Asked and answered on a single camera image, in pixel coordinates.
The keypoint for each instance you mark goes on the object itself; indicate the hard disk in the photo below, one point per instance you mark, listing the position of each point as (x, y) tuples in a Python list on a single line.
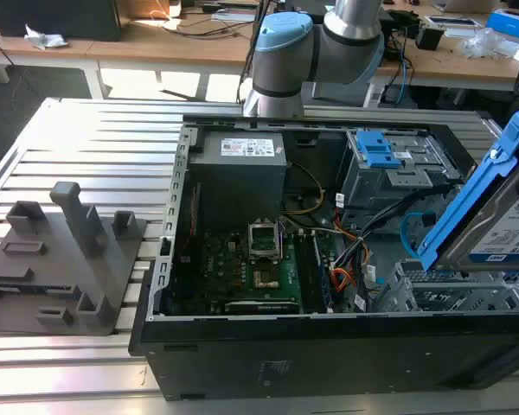
[(471, 203)]

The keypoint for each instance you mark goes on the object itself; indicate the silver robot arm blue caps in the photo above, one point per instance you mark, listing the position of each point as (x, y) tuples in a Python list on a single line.
[(285, 52)]

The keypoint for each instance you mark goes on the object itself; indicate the grey metal disk bay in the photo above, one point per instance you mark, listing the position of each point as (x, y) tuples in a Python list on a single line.
[(454, 289)]

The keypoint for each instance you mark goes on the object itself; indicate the black RAM slot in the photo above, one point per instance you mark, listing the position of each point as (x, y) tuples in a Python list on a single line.
[(308, 272)]

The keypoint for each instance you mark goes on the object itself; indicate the black expansion slot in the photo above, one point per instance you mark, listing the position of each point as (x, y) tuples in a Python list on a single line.
[(261, 306)]

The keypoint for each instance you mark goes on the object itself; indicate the blue cardboard box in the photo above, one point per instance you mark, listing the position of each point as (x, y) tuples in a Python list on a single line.
[(512, 25)]

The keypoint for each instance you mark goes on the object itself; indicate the clear plastic bag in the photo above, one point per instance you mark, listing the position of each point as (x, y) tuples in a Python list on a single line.
[(488, 43)]

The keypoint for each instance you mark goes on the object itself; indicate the wooden desk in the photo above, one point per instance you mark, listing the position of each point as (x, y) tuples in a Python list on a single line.
[(155, 47), (454, 65)]

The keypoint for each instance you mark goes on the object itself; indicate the small black box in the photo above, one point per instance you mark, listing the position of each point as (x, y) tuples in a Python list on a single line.
[(429, 38)]

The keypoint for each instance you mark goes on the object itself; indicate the blue plastic drive latch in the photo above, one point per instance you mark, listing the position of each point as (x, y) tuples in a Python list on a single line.
[(378, 151)]

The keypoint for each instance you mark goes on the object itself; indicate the grey metal drive cage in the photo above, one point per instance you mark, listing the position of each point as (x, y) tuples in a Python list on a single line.
[(398, 186)]

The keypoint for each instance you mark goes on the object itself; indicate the grey power supply unit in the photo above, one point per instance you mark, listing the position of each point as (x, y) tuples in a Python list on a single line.
[(238, 181)]

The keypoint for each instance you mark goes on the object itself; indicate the CPU socket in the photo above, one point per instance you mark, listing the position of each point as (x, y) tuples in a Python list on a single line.
[(266, 277)]

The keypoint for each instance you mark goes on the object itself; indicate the green motherboard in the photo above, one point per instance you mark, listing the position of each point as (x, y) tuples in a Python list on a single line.
[(233, 268)]

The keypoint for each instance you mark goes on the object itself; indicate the black open PC case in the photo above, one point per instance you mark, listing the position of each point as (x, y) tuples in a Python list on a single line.
[(311, 354)]

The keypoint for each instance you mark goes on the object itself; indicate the grey parts rack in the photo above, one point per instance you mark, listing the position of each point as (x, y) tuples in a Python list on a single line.
[(91, 242)]

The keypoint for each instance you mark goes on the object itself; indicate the black computer box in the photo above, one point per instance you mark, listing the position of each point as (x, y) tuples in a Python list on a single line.
[(56, 17)]

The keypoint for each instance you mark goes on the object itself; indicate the white crumpled paper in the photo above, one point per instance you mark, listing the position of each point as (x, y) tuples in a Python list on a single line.
[(43, 38)]

